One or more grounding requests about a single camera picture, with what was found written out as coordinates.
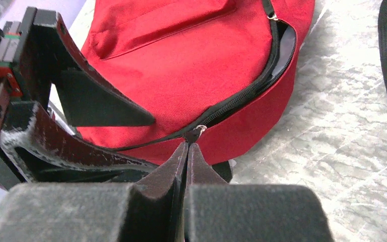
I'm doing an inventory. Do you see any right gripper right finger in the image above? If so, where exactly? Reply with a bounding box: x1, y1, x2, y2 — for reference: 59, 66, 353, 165
184, 144, 333, 241

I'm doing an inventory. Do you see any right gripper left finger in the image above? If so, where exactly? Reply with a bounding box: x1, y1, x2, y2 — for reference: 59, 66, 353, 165
0, 142, 188, 241

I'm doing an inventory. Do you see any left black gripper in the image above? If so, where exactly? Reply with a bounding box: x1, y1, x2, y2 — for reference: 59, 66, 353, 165
0, 7, 157, 190

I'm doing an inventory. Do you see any red student backpack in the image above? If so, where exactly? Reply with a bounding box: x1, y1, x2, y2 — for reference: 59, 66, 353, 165
75, 0, 387, 184

